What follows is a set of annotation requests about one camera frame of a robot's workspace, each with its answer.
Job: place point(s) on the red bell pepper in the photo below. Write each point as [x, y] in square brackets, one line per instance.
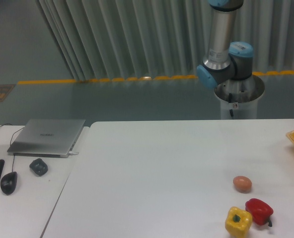
[260, 211]

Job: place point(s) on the yellow bell pepper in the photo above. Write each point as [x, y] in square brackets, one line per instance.
[238, 222]

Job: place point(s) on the small black gadget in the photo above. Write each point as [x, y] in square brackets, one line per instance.
[39, 167]

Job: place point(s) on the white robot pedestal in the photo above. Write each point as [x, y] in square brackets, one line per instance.
[239, 98]

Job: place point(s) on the silver closed laptop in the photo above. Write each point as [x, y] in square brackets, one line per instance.
[47, 138]

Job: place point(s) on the brown egg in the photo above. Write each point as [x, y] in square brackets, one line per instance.
[242, 184]

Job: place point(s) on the black computer mouse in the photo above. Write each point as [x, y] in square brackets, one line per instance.
[8, 183]

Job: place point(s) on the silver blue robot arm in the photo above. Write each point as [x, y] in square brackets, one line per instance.
[225, 59]

